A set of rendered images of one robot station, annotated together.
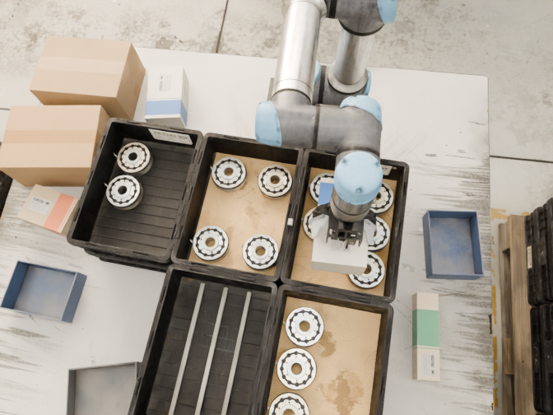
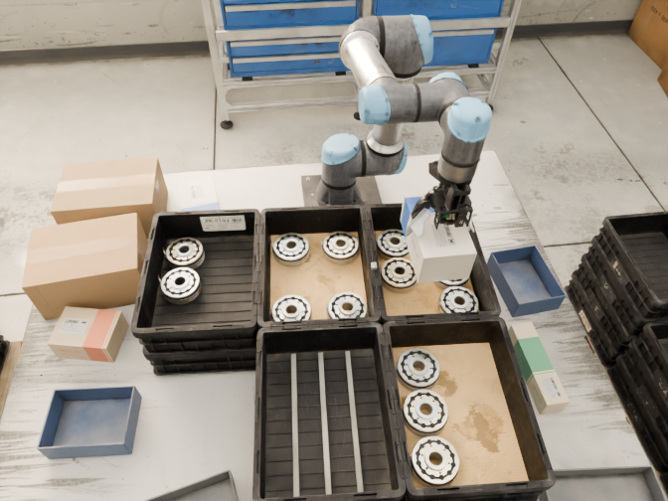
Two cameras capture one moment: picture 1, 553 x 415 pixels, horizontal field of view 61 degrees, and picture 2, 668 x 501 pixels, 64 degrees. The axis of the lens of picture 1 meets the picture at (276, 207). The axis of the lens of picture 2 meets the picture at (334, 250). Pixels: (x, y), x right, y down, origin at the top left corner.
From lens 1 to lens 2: 0.56 m
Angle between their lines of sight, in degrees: 23
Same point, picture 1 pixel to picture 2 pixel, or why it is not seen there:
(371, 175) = (483, 108)
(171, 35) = not seen: hidden behind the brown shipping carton
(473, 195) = (524, 240)
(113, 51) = (139, 167)
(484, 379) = (607, 396)
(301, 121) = (405, 90)
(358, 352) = (481, 383)
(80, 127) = (117, 235)
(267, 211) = (339, 275)
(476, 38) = not seen: hidden behind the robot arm
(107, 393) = not seen: outside the picture
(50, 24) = (19, 207)
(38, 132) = (68, 248)
